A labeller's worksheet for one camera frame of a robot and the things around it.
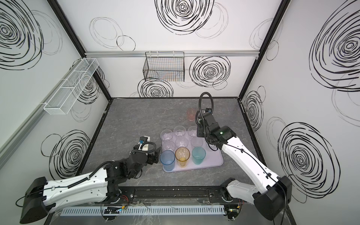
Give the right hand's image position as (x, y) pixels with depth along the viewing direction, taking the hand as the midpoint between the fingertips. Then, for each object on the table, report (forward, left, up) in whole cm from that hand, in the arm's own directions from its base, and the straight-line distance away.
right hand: (199, 128), depth 78 cm
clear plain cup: (-1, +10, -14) cm, 18 cm away
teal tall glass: (-11, 0, -11) cm, 16 cm away
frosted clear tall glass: (-1, 0, -15) cm, 15 cm away
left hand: (-9, +25, -5) cm, 27 cm away
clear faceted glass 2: (+8, +12, -17) cm, 22 cm away
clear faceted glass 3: (+7, +3, -15) cm, 17 cm away
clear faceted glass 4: (-1, +19, -20) cm, 27 cm away
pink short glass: (+26, +3, -17) cm, 31 cm away
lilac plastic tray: (-9, -10, -19) cm, 23 cm away
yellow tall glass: (-11, +9, -11) cm, 18 cm away
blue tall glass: (-12, +18, -14) cm, 26 cm away
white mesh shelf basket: (+13, +73, +15) cm, 75 cm away
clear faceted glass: (+5, +21, -16) cm, 26 cm away
